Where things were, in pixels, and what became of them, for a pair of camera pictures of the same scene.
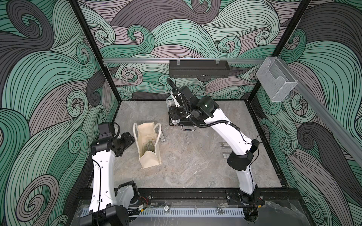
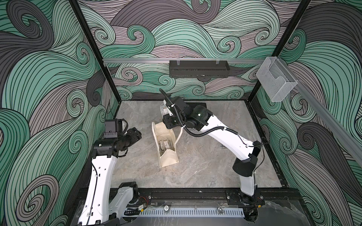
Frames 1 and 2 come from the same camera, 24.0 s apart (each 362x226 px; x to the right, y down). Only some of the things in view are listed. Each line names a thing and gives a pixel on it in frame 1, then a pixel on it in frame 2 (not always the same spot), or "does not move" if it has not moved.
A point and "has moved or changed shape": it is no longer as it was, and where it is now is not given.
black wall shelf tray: (199, 68) does not move
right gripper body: (180, 112) to (174, 121)
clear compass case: (224, 145) has moved or changed shape
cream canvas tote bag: (142, 132) to (166, 145)
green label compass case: (149, 146) to (164, 144)
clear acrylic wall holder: (276, 79) does not move
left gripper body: (122, 142) does not move
